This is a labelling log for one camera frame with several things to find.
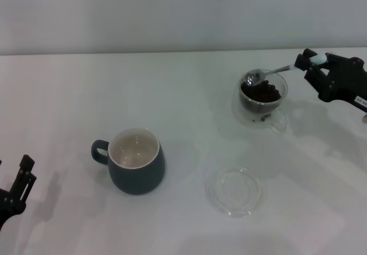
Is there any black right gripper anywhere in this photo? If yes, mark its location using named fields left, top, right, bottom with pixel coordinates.
left=295, top=48, right=367, bottom=113

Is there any clear glass saucer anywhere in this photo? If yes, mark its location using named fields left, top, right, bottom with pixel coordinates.
left=204, top=166, right=262, bottom=219

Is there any pile of coffee beans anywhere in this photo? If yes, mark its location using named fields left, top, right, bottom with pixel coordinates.
left=240, top=80, right=282, bottom=115

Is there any clear double-wall glass cup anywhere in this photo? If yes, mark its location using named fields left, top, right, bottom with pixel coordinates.
left=233, top=69, right=289, bottom=134

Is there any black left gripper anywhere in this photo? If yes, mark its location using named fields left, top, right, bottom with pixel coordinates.
left=0, top=154, right=37, bottom=227

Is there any dark blue ceramic mug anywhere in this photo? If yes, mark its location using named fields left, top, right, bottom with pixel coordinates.
left=91, top=127, right=166, bottom=195

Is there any metal spoon light-blue handle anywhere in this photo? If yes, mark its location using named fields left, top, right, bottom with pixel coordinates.
left=245, top=53, right=327, bottom=87

